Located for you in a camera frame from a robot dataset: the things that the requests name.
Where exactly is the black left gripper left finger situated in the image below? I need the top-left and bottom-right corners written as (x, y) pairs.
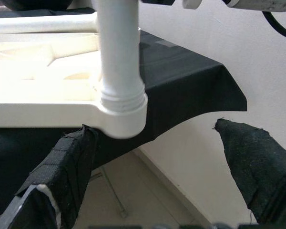
top-left (0, 125), bottom-right (100, 229)

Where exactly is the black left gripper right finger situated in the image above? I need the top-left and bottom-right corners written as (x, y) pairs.
top-left (215, 118), bottom-right (286, 225)

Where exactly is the white plastic table top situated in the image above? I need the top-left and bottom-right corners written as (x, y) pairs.
top-left (0, 31), bottom-right (149, 139)

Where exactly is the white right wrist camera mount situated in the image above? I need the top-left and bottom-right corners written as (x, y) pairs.
top-left (182, 0), bottom-right (204, 10)

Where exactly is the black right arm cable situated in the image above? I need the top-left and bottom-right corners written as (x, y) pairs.
top-left (262, 10), bottom-right (286, 41)

